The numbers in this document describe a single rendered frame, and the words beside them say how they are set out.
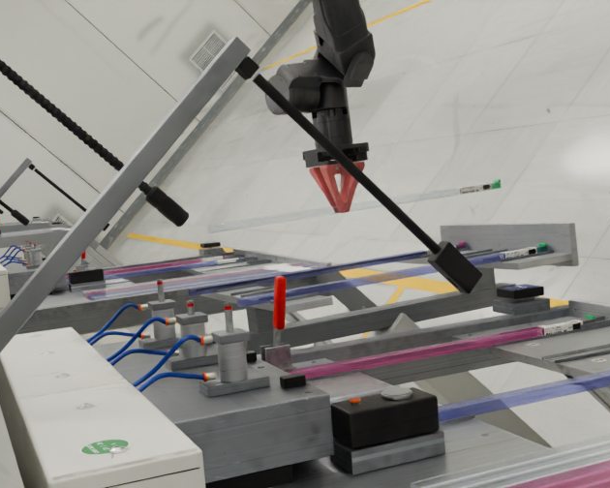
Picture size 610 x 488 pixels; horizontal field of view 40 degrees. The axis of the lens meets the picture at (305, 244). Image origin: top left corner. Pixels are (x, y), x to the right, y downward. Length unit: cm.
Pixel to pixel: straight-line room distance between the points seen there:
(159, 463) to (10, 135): 795
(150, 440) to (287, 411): 15
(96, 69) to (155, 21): 76
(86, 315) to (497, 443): 116
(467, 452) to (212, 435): 20
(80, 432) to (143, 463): 8
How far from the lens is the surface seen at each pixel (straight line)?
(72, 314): 172
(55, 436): 53
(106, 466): 46
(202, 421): 60
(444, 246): 70
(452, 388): 137
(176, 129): 61
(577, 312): 121
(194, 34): 883
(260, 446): 62
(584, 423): 219
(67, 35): 856
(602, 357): 97
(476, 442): 70
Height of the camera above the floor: 142
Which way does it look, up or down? 19 degrees down
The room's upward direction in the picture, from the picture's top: 48 degrees counter-clockwise
